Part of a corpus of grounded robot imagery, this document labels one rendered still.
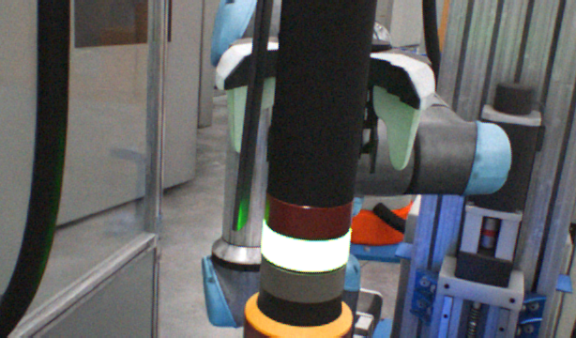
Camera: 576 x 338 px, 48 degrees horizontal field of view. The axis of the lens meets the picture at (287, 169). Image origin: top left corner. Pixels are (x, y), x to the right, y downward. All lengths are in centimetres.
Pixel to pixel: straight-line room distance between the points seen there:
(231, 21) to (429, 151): 40
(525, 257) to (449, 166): 57
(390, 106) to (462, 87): 75
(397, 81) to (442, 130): 31
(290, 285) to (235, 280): 78
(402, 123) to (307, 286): 14
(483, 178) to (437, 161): 5
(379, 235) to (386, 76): 397
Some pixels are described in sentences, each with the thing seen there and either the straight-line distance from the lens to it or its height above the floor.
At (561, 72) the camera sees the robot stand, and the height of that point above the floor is 159.
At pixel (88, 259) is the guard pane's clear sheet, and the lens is 157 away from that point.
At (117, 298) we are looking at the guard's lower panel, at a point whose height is 90.
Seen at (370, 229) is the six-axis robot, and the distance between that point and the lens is 429.
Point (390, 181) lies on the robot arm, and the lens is 62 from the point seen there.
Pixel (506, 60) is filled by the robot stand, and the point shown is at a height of 160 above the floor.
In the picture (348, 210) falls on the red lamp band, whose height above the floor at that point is 163.
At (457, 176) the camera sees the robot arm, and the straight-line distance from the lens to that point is 65.
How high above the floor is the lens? 171
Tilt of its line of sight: 17 degrees down
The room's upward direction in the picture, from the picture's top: 5 degrees clockwise
